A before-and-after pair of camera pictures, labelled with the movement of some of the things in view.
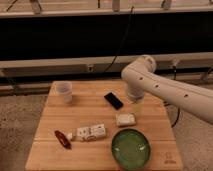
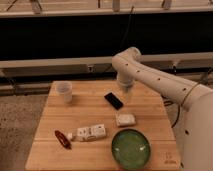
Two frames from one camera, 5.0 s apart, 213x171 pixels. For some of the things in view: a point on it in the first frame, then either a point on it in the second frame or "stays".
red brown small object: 62,139 stays
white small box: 125,120 stays
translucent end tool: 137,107 -> 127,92
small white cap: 69,136 stays
